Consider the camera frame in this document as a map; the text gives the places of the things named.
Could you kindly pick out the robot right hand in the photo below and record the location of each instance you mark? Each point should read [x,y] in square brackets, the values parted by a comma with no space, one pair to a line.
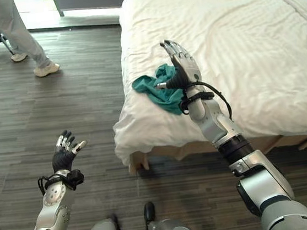
[184,67]

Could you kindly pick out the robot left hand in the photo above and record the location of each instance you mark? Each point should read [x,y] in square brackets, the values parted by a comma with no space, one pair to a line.
[61,159]

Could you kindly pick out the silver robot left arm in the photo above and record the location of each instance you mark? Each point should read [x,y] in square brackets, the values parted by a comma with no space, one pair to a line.
[49,210]

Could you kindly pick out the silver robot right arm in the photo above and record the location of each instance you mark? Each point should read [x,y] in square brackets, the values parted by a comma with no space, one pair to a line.
[244,160]

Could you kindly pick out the white bed sheet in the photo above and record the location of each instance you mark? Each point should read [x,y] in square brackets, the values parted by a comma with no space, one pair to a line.
[228,64]

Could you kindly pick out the teal green garment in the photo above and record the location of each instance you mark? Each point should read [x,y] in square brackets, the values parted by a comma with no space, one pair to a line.
[162,91]

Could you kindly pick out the person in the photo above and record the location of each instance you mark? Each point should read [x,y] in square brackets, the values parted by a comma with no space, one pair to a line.
[22,35]

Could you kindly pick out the wooden bed frame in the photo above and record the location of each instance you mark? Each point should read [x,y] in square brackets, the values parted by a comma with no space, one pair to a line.
[229,146]

